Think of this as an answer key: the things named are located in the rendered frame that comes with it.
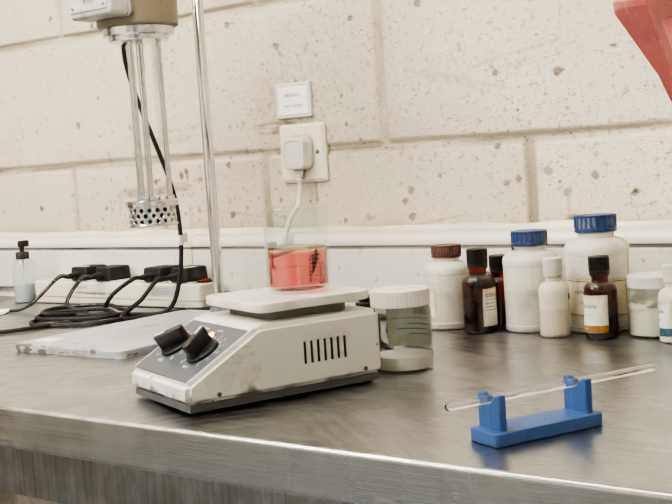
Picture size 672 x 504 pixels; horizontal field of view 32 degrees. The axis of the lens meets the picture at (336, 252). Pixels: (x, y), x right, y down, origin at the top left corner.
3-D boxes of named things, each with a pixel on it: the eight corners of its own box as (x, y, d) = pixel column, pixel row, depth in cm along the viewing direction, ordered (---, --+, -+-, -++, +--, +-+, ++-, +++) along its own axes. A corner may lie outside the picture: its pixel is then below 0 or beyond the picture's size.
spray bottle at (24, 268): (26, 300, 203) (20, 239, 202) (42, 300, 201) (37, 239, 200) (10, 303, 200) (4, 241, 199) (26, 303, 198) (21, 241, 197)
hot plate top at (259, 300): (259, 314, 103) (259, 304, 102) (202, 304, 113) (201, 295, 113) (373, 298, 109) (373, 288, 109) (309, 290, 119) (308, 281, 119)
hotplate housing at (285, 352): (189, 419, 99) (181, 325, 98) (131, 397, 110) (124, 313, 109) (404, 378, 110) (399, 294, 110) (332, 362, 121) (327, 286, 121)
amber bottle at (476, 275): (462, 334, 134) (457, 250, 133) (466, 329, 138) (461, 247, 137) (496, 333, 133) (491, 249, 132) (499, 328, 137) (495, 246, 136)
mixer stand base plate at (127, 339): (120, 360, 132) (119, 350, 132) (11, 351, 144) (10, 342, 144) (290, 320, 155) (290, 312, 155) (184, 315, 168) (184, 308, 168)
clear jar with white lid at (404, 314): (422, 374, 111) (417, 291, 111) (364, 374, 114) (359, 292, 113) (442, 363, 117) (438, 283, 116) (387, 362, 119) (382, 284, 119)
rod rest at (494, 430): (497, 449, 82) (494, 399, 82) (468, 440, 85) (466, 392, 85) (604, 425, 87) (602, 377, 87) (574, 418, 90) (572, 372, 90)
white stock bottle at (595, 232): (576, 323, 136) (571, 213, 135) (639, 324, 133) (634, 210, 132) (560, 333, 130) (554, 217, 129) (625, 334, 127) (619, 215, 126)
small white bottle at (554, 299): (557, 339, 126) (552, 259, 126) (534, 336, 129) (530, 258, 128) (578, 334, 128) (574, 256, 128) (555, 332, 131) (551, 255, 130)
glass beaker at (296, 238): (270, 301, 107) (263, 209, 107) (262, 294, 114) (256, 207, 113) (344, 295, 109) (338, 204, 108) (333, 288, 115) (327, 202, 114)
